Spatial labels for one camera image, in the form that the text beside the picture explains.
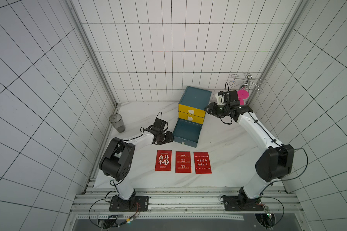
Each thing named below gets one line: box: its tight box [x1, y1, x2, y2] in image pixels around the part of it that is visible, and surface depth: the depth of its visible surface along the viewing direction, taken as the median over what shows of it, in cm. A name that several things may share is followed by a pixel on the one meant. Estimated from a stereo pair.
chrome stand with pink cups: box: [228, 74, 265, 106], surface depth 97 cm
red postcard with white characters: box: [154, 149, 173, 172], surface depth 89 cm
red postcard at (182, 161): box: [175, 151, 192, 173], surface depth 89 cm
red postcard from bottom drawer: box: [193, 152, 213, 174], surface depth 89 cm
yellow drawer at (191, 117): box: [177, 111, 205, 125], surface depth 97 cm
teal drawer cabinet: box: [177, 85, 212, 126], surface depth 97 cm
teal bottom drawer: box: [173, 117, 203, 148], surface depth 102 cm
